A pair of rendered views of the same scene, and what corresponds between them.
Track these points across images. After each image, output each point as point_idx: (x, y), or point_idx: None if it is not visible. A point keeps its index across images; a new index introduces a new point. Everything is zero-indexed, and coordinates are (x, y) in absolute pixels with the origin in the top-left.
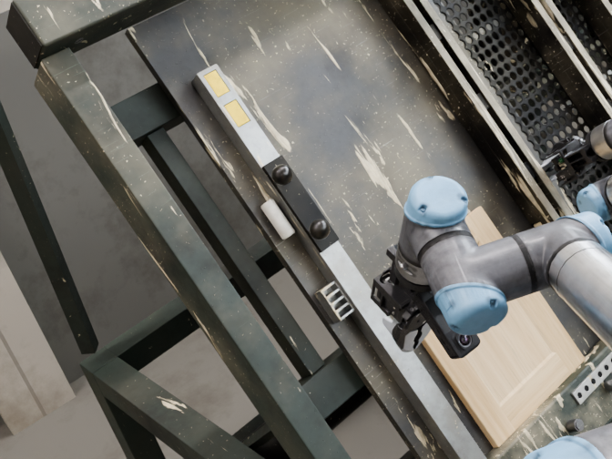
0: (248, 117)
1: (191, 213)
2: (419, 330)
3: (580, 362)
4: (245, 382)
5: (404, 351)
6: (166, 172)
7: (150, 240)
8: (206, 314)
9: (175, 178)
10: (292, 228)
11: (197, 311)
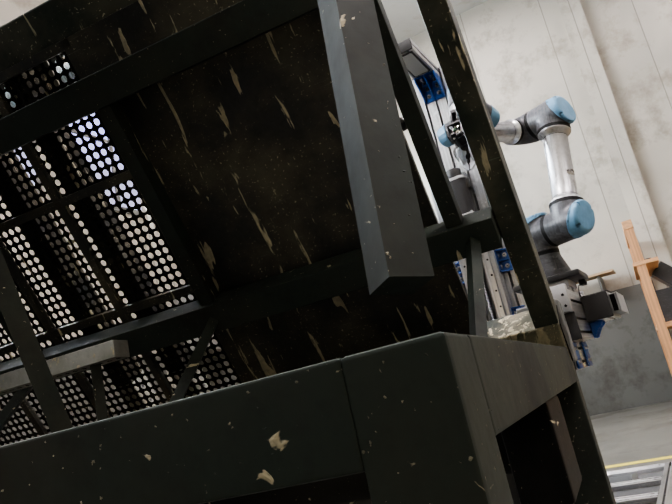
0: None
1: (401, 61)
2: (467, 156)
3: None
4: (506, 168)
5: (474, 166)
6: (386, 18)
7: (461, 38)
8: (486, 107)
9: (391, 27)
10: None
11: (484, 104)
